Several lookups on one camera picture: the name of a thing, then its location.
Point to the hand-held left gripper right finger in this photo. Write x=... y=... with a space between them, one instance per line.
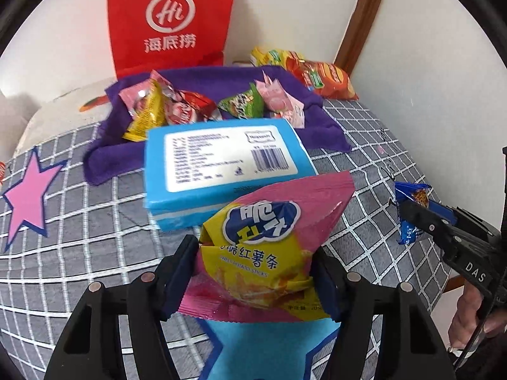
x=328 y=285

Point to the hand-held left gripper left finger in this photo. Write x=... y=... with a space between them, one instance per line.
x=182 y=273

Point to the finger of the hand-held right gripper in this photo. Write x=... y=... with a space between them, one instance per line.
x=443 y=213
x=424 y=221

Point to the blue snack packet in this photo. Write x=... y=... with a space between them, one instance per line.
x=408 y=196

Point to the large pink yellow snack bag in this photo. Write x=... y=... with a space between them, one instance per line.
x=257 y=245

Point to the yellow triangular snack packet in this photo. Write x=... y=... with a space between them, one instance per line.
x=148 y=118

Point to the white strawberry candy packet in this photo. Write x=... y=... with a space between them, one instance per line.
x=180 y=113

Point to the pale pink snack packet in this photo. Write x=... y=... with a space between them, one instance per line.
x=279 y=101
x=295 y=116

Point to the red snack packet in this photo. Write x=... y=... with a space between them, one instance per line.
x=202 y=103

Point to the green snack packet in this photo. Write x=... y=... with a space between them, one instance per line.
x=241 y=105

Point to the pink silver snack packet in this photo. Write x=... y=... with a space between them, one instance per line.
x=132 y=99

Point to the person's right hand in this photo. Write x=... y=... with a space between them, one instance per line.
x=467 y=316

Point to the blue tissue pack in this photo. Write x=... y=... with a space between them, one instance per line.
x=190 y=209

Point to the grey checked cloth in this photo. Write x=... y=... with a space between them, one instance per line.
x=99 y=245

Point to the blue paper star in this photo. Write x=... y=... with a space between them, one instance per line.
x=253 y=348

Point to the purple towel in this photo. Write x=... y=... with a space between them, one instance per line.
x=115 y=146

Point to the orange chip bag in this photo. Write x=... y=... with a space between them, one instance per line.
x=332 y=81

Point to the pink paper star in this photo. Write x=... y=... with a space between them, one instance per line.
x=27 y=202

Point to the white fruit print cloth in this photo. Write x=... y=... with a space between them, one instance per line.
x=59 y=114

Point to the yellow chip bag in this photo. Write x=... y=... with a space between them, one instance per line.
x=269 y=56

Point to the red paper bag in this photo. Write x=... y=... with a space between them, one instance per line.
x=130 y=8

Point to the brown wooden door frame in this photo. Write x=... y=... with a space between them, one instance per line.
x=364 y=16

